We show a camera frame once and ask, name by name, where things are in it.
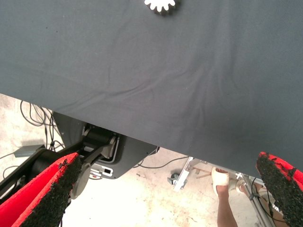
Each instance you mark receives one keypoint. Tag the aluminium frame bracket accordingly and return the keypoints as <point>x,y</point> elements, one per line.
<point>182,179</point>

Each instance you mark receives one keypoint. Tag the large steel gear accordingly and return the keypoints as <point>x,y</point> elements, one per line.
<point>161,4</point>

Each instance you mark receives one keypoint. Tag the grey caster wheel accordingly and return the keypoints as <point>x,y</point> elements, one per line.
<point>174,177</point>

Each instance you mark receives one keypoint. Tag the grey power adapter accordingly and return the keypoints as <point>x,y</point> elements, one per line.
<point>26,151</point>

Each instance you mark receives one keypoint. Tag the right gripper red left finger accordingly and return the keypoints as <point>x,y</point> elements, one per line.
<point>28,203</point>

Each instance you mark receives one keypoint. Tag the dark grey table cloth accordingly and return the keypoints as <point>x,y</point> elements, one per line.
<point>142,71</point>

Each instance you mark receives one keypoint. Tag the dark grey base panel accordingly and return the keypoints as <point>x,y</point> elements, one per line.
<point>132,153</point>

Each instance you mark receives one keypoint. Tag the aluminium stand profile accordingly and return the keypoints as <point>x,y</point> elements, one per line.
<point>258,208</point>

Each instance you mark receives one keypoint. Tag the white open shoe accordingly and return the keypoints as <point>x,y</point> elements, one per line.
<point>220,179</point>
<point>239,186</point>

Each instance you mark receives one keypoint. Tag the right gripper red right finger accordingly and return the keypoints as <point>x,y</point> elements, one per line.
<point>284,189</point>

